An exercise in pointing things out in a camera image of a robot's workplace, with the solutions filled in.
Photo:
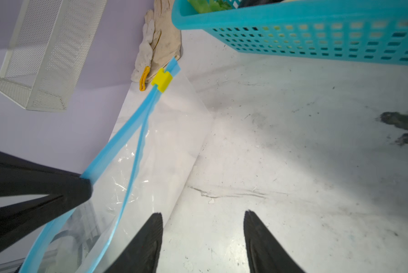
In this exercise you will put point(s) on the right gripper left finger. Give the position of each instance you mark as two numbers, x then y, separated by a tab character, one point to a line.
142	254

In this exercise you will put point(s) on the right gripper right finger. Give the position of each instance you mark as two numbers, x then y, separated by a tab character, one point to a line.
265	254

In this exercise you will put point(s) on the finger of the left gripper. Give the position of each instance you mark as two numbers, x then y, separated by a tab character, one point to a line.
31	195

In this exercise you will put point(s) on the clear zip top bag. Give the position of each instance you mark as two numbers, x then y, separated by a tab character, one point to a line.
140	172

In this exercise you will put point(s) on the white mesh lower shelf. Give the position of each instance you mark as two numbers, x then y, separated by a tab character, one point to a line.
47	51

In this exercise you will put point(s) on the beige work glove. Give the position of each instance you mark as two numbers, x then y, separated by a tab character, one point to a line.
161	43

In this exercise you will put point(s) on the teal plastic basket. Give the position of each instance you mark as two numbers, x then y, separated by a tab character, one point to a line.
366	31

